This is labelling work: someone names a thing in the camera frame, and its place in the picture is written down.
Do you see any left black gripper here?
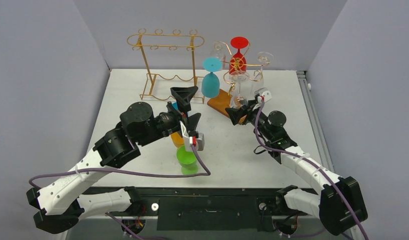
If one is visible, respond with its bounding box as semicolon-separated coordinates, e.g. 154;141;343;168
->
137;87;202;147

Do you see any clear wine glass front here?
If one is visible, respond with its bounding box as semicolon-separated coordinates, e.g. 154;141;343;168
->
229;70;250;109

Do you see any teal plastic goblet front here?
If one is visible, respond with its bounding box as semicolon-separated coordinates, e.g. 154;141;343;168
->
201;57;223;99

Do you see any clear wine glass amber tint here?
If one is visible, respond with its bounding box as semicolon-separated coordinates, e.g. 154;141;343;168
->
251;51;274;93

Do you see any red plastic goblet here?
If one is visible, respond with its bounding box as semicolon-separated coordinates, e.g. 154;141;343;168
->
228;36;249;74

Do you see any clear glass tumbler goblet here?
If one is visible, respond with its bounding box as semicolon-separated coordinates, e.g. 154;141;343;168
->
210;41;226;70

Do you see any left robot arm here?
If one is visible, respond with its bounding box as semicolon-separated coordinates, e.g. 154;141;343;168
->
26;86;204;234

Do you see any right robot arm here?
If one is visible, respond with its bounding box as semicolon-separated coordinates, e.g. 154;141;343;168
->
225;100;369;240

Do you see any gold tree rack wooden base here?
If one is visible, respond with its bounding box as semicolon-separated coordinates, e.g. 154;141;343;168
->
206;40;268;124

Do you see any orange plastic goblet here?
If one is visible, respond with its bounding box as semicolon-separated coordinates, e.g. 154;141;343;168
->
170;132;185;148

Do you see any green plastic goblet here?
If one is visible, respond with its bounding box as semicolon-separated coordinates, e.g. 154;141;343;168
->
176;145;198;175

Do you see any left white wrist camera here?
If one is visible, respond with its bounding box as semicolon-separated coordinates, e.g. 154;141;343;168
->
179;121;205;152

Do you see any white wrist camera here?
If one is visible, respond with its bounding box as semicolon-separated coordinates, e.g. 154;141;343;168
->
254;87;273;109
179;121;205;152

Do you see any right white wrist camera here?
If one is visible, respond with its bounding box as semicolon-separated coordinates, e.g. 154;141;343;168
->
254;87;273;109

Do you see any gold rectangular wire glass rack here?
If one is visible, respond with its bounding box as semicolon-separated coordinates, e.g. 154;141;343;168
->
126;28;205;102

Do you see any aluminium rail frame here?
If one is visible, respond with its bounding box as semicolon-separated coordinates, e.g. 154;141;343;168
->
54;70;365;240

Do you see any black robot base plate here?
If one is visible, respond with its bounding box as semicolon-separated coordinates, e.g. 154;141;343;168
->
108;187;309;232

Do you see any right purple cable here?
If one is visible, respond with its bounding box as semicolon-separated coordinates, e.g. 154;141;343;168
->
253;97;371;240

